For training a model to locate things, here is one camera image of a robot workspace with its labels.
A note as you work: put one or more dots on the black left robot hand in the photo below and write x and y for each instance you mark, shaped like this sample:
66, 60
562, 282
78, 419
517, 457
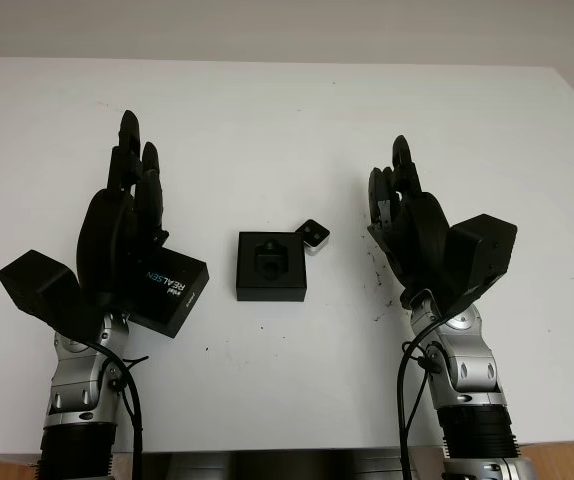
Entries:
104, 240

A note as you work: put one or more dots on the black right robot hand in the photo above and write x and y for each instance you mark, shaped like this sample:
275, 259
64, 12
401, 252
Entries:
417, 225

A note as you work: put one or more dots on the black RealSense box lid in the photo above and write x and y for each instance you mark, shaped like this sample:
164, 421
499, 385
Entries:
187, 285

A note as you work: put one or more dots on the small silver depth camera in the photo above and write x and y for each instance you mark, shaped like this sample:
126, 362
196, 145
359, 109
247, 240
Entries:
313, 235

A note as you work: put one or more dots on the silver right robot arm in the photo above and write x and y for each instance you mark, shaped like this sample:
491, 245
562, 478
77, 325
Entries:
467, 370

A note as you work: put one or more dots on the dark grey robot torso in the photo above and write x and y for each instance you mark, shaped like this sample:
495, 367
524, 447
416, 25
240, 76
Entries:
287, 465

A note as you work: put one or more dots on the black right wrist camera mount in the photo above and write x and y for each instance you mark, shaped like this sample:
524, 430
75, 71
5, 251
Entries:
487, 250

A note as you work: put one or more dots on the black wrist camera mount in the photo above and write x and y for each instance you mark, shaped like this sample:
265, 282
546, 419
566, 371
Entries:
487, 250
32, 280

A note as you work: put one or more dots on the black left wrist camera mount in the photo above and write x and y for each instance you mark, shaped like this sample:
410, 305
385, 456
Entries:
32, 280

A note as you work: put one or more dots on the black camera box base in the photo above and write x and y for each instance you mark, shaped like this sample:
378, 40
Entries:
247, 292

